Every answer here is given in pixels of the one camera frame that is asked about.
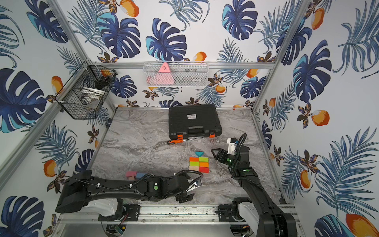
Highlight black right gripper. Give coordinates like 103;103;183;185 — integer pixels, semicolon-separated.
212;148;239;170

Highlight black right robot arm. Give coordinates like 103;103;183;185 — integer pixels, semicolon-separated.
211;145;298;237

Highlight lime green rectangular block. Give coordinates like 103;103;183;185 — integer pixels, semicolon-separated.
198;157;209;163

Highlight orange rectangular block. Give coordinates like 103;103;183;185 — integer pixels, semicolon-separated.
189;157;199;162

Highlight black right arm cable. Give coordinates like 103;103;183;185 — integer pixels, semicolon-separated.
235;132;248;155

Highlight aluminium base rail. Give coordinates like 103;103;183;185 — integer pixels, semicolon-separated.
59;203;297;225

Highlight orange square block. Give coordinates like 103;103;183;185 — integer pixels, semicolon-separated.
199;162;209;167

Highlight black plastic tool case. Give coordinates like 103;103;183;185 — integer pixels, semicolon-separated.
168;104;222;140

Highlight natural wood rectangular block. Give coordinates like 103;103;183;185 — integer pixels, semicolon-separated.
189;166;199;171

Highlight black wire basket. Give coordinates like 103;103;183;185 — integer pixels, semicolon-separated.
54;61;117;120

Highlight black corner bracket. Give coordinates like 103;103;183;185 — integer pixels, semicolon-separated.
106;118;113;128

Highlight light blue rectangular block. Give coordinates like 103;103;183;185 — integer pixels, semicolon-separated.
135;173;146;179

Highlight red rectangular block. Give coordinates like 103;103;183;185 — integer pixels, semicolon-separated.
198;166;210;173

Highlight orange handled screwdriver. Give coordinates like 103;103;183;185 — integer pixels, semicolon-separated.
167;138;202;145

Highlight pink triangle card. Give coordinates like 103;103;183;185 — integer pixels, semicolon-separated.
151;62;175;86

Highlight teal triangle block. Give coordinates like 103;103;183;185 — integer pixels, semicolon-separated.
195;151;204;157

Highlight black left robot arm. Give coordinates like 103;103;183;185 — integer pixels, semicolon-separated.
55;170;203;214

